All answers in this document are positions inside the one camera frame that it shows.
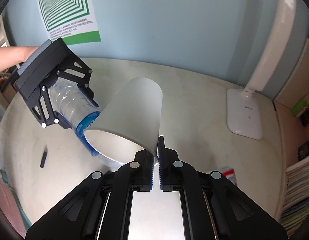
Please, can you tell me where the white paper cup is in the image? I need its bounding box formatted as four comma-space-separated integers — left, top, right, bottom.
84, 77, 163, 164

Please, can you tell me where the red drink can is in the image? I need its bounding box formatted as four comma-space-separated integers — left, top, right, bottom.
218, 166, 237, 186

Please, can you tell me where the pink clothed leg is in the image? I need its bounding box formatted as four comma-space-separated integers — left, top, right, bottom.
0, 181, 26, 239

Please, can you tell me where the green white wall poster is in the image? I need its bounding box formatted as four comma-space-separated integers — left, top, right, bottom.
37, 0, 101, 45

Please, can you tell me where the white desk lamp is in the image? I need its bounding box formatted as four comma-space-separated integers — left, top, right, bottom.
227, 0, 297, 140

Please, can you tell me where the wooden bookshelf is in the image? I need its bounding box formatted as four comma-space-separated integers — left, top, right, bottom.
274, 40, 309, 239

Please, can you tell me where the left forearm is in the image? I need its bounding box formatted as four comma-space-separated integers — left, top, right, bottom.
0, 46, 39, 72

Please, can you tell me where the clear blue-label water bottle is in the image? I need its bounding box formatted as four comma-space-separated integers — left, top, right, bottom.
49, 78, 122, 170

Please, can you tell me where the small black clip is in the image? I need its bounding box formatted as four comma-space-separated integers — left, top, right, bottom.
40, 151, 48, 168

